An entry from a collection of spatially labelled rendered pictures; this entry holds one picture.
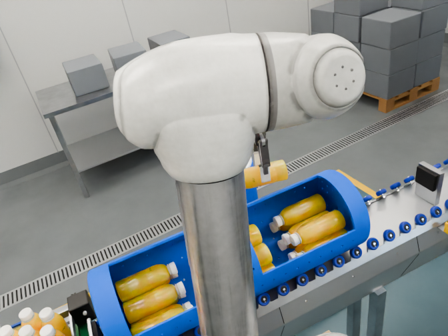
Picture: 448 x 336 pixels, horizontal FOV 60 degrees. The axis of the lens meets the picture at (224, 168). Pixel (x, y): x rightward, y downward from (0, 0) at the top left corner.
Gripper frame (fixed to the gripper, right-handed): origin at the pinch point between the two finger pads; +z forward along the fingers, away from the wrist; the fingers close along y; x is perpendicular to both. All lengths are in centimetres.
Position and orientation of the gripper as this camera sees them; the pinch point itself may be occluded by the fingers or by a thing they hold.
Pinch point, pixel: (262, 167)
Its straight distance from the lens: 126.0
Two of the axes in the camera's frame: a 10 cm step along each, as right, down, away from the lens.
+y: 1.8, 5.5, -8.2
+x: 9.7, -2.3, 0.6
